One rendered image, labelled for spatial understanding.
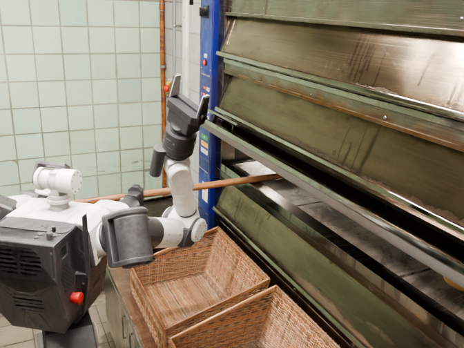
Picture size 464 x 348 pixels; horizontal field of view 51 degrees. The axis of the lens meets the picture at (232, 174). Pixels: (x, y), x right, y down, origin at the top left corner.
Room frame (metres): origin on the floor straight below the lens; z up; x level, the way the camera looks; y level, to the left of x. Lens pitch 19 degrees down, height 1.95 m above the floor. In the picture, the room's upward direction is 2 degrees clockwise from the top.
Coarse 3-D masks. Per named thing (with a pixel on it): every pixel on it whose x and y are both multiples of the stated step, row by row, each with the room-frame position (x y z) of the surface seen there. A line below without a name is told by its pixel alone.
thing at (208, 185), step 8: (256, 176) 2.07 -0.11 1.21; (264, 176) 2.08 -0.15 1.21; (272, 176) 2.10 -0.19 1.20; (280, 176) 2.11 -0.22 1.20; (200, 184) 1.95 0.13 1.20; (208, 184) 1.96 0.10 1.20; (216, 184) 1.98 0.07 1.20; (224, 184) 1.99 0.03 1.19; (232, 184) 2.01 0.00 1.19; (144, 192) 1.84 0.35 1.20; (152, 192) 1.85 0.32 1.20; (160, 192) 1.87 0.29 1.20; (168, 192) 1.88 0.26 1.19; (72, 200) 1.73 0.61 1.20; (80, 200) 1.74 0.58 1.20; (88, 200) 1.75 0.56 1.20; (96, 200) 1.76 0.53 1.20; (112, 200) 1.78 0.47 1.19
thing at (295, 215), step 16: (240, 176) 2.14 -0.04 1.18; (256, 192) 1.99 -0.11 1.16; (272, 192) 1.95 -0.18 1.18; (272, 208) 1.86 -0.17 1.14; (288, 208) 1.79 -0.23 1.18; (304, 224) 1.65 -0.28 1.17; (320, 224) 1.64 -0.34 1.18; (320, 240) 1.56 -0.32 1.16; (336, 240) 1.52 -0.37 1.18; (336, 256) 1.47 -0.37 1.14; (352, 256) 1.41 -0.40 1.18; (368, 256) 1.41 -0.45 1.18; (368, 272) 1.33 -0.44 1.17; (384, 272) 1.31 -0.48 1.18; (384, 288) 1.26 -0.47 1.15; (400, 288) 1.23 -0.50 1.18; (416, 288) 1.23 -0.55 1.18; (416, 304) 1.15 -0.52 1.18; (432, 304) 1.15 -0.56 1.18; (432, 320) 1.10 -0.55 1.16; (448, 320) 1.08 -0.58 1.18; (448, 336) 1.05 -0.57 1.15
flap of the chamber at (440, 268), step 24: (240, 144) 1.83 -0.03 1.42; (264, 144) 1.95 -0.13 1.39; (312, 168) 1.66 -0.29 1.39; (312, 192) 1.38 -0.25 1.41; (360, 192) 1.46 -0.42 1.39; (360, 216) 1.19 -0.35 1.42; (384, 216) 1.23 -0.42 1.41; (408, 216) 1.28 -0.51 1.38; (432, 240) 1.10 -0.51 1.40; (432, 264) 0.96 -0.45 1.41
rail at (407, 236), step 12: (228, 132) 1.95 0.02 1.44; (252, 144) 1.77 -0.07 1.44; (264, 156) 1.66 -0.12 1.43; (288, 168) 1.52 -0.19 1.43; (312, 180) 1.40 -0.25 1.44; (324, 192) 1.34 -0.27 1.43; (336, 192) 1.30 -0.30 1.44; (348, 204) 1.24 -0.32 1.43; (372, 216) 1.15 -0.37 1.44; (384, 228) 1.11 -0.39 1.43; (396, 228) 1.08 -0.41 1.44; (408, 240) 1.04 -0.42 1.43; (420, 240) 1.01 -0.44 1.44; (432, 252) 0.97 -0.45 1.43; (444, 252) 0.96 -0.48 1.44; (456, 264) 0.91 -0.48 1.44
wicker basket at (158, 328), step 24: (216, 240) 2.24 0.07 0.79; (192, 264) 2.21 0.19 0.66; (216, 264) 2.17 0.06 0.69; (240, 264) 2.00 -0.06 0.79; (144, 288) 2.09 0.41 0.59; (168, 288) 2.09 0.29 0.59; (192, 288) 2.11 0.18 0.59; (216, 288) 2.10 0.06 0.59; (240, 288) 1.93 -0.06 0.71; (264, 288) 1.79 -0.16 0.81; (144, 312) 1.84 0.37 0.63; (168, 312) 1.90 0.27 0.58; (192, 312) 1.90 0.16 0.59; (216, 312) 1.91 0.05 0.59; (168, 336) 1.59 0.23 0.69
